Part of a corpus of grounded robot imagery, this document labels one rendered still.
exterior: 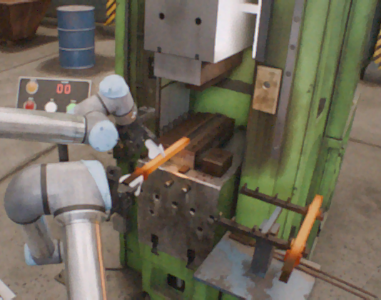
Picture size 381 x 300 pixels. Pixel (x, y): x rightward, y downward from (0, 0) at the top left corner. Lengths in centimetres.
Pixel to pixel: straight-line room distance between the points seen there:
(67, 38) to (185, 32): 475
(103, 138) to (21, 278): 162
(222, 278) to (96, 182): 72
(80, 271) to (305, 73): 102
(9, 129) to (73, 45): 518
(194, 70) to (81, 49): 474
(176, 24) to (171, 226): 85
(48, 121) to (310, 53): 92
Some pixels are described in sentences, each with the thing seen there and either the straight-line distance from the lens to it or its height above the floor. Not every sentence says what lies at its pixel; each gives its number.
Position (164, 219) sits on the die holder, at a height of 66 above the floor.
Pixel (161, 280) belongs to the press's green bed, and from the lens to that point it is 209.
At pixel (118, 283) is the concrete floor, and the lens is 237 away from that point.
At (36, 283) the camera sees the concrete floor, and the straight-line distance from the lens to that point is 244.
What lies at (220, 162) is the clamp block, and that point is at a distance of 154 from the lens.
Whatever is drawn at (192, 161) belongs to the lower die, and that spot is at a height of 95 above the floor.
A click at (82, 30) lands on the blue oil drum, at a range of 605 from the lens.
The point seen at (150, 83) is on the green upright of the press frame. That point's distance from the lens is 175.
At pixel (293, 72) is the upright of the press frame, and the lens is 146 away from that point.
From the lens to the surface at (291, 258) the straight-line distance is 114.
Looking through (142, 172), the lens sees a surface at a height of 102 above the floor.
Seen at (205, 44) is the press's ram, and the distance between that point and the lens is 141.
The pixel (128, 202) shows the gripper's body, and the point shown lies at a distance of 133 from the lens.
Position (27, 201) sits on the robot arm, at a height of 124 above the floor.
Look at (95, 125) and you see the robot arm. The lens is 100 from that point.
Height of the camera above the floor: 173
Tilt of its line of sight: 28 degrees down
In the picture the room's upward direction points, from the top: 4 degrees clockwise
